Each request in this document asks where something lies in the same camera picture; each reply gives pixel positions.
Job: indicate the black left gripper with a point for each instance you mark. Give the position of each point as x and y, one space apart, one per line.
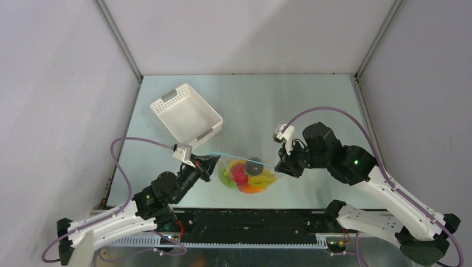
207 162

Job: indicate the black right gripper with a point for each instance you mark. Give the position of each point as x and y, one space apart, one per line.
289 164

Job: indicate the green star fruit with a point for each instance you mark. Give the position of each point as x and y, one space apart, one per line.
226 180

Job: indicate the red round fruit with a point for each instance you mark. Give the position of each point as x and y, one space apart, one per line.
238 174

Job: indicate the clear zip bag blue zipper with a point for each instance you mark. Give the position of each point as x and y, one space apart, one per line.
248 175

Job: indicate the orange red mango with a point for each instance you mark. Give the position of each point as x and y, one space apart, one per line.
248 189

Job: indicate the dark purple fruit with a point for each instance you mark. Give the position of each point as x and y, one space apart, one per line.
254 166

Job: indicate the yellow green fruit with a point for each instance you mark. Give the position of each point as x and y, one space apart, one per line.
261 181

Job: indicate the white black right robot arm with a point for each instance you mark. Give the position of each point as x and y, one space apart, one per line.
421 234

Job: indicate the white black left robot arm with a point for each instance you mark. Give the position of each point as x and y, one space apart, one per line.
149 209

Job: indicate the white perforated plastic basket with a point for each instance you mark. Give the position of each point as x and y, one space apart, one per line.
187 116

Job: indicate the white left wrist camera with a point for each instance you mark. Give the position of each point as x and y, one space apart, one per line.
182 152

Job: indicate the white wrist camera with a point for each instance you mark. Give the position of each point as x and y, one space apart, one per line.
284 135
182 152

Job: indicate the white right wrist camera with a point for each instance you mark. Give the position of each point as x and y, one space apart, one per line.
284 135

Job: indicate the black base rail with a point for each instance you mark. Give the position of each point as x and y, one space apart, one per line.
250 226

